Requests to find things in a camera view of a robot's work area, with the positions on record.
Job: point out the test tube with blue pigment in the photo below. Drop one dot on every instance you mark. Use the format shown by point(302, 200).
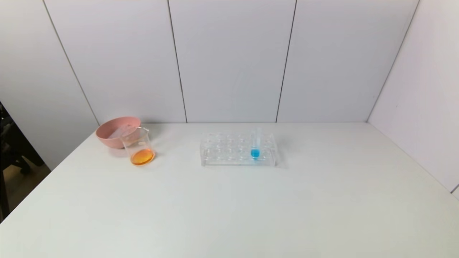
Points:
point(255, 154)

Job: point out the test tube with yellow pigment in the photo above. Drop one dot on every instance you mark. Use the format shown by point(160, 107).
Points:
point(115, 134)

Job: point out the clear glass beaker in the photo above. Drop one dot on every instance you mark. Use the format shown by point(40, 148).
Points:
point(141, 156)

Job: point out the clear acrylic test tube rack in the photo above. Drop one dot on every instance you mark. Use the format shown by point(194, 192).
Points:
point(226, 154)

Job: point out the pink bowl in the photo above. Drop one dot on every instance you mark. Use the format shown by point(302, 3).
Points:
point(107, 138)

